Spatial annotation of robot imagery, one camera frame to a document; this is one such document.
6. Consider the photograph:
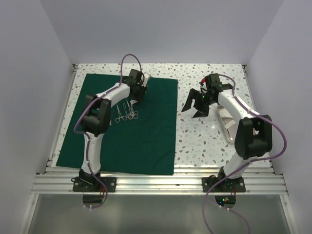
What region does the black mounting plate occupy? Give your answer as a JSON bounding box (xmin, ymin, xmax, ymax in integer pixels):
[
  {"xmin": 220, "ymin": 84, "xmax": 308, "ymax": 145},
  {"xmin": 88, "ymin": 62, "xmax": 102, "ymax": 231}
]
[
  {"xmin": 71, "ymin": 176, "xmax": 117, "ymax": 193},
  {"xmin": 201, "ymin": 175, "xmax": 246, "ymax": 193}
]

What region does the green surgical cloth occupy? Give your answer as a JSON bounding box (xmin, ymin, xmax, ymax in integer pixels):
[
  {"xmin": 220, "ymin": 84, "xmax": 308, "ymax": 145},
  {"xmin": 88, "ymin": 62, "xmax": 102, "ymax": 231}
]
[{"xmin": 56, "ymin": 74, "xmax": 178, "ymax": 175}]

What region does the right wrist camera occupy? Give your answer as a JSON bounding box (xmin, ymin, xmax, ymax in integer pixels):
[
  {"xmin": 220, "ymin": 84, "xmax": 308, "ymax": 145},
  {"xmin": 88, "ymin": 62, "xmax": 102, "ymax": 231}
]
[{"xmin": 205, "ymin": 73, "xmax": 222, "ymax": 89}]

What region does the aluminium rail frame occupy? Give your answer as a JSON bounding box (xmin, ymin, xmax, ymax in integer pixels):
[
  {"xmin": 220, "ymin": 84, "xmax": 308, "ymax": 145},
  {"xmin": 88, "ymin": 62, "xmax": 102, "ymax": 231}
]
[{"xmin": 31, "ymin": 63, "xmax": 292, "ymax": 232}]

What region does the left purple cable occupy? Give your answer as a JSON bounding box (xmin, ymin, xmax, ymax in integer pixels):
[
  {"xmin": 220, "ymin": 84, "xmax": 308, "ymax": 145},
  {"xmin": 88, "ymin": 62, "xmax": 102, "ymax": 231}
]
[{"xmin": 74, "ymin": 54, "xmax": 144, "ymax": 209}]

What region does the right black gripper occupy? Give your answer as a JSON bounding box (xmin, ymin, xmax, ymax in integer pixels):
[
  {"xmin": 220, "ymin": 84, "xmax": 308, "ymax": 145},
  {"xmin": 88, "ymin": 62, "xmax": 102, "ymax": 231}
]
[{"xmin": 182, "ymin": 88, "xmax": 216, "ymax": 118}]

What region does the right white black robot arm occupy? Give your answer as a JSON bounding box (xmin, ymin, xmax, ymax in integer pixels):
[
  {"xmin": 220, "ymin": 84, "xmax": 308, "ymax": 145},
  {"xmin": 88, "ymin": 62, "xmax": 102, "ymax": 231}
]
[{"xmin": 182, "ymin": 74, "xmax": 273, "ymax": 193}]

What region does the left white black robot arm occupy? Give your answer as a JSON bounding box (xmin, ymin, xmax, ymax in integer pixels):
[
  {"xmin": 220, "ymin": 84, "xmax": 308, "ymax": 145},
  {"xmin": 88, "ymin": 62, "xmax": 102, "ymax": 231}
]
[{"xmin": 73, "ymin": 69, "xmax": 151, "ymax": 192}]

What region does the steel instrument tray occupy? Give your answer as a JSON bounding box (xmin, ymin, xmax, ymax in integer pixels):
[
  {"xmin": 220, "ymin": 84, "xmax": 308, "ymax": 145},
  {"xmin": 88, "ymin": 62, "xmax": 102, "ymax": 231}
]
[{"xmin": 216, "ymin": 105, "xmax": 238, "ymax": 144}]

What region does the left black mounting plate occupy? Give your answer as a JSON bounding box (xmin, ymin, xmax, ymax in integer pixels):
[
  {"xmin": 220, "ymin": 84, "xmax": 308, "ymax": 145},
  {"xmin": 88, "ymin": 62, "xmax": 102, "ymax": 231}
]
[{"xmin": 71, "ymin": 176, "xmax": 117, "ymax": 193}]

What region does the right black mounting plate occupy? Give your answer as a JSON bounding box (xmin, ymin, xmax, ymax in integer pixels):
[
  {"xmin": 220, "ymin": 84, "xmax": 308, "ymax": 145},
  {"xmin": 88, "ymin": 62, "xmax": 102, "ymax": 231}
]
[{"xmin": 201, "ymin": 175, "xmax": 246, "ymax": 193}]

